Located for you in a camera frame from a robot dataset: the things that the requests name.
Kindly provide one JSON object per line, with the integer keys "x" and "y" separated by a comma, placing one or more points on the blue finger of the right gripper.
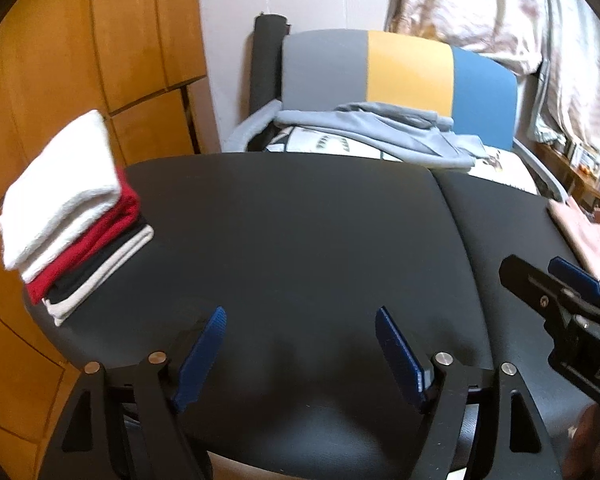
{"x": 538, "y": 290}
{"x": 580, "y": 281}

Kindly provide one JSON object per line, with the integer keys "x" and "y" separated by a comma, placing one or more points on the white printed cushion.
{"x": 500, "y": 166}

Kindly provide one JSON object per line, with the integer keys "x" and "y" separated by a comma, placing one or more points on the light grey folded garment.
{"x": 62, "y": 310}

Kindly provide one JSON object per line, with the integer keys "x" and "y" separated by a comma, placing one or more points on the red folded garment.
{"x": 107, "y": 229}

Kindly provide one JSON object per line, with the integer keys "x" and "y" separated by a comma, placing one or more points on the black rolled mat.
{"x": 265, "y": 77}

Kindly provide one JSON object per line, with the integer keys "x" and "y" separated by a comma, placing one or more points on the black folded garment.
{"x": 71, "y": 280}

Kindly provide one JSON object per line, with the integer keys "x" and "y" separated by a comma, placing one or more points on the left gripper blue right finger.
{"x": 410, "y": 366}

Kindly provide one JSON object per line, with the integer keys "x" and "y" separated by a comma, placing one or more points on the pink knit sweater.
{"x": 581, "y": 232}

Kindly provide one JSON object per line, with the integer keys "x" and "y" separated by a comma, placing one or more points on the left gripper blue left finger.
{"x": 201, "y": 354}

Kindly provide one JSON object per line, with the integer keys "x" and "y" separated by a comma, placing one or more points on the wooden desk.
{"x": 583, "y": 188}

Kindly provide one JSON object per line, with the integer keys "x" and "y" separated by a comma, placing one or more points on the light blue grey hoodie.
{"x": 419, "y": 137}

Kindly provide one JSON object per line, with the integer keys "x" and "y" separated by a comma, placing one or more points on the floral patterned curtain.
{"x": 524, "y": 36}

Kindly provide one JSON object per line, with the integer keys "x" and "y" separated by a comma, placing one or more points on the grey yellow blue chair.
{"x": 330, "y": 67}

